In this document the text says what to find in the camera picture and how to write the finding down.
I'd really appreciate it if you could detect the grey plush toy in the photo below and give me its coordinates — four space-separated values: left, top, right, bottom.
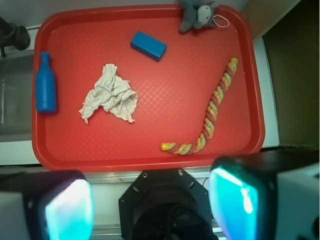
179 0 230 34

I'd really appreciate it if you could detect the blue plastic bottle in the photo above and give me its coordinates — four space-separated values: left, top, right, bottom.
35 52 57 114

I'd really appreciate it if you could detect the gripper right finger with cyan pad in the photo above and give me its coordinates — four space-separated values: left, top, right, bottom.
208 150 320 240

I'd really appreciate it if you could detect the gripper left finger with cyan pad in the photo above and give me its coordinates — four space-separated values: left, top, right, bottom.
0 170 95 240

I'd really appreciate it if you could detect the red plastic tray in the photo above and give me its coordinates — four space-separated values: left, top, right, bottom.
31 5 265 172

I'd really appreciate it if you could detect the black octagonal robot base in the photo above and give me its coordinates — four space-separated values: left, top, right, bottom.
118 169 218 240

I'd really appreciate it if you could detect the multicolored twisted rope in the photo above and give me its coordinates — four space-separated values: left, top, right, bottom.
160 57 239 155

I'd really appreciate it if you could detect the crumpled white paper towel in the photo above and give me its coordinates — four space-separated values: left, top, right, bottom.
78 63 139 124

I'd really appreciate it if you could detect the blue rectangular block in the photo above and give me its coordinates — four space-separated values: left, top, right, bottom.
130 31 167 61

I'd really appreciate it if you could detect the black clamp mount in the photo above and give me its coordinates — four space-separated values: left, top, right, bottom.
0 17 31 58

